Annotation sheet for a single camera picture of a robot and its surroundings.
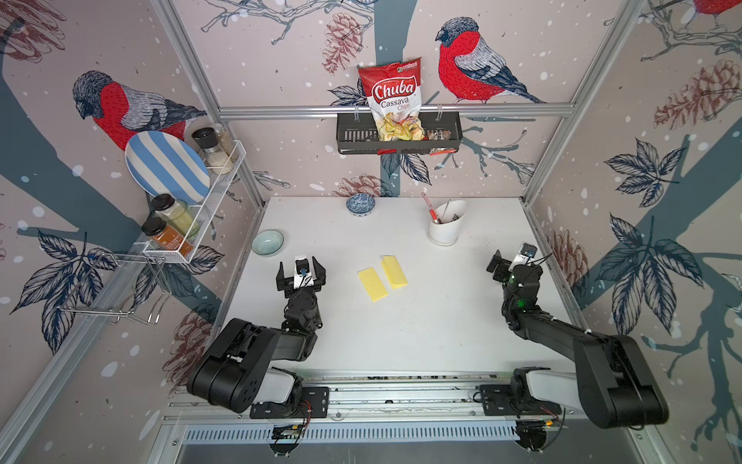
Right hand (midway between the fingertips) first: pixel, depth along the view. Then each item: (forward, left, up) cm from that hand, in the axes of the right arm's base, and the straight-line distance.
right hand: (511, 252), depth 88 cm
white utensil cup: (+19, +16, -3) cm, 25 cm away
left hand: (-6, +64, +5) cm, 65 cm away
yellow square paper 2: (0, +36, -14) cm, 39 cm away
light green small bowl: (+8, +83, -9) cm, 84 cm away
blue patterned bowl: (+30, +51, -10) cm, 60 cm away
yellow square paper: (-4, +44, -14) cm, 46 cm away
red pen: (+20, +23, -2) cm, 30 cm away
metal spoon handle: (+20, +18, -1) cm, 27 cm away
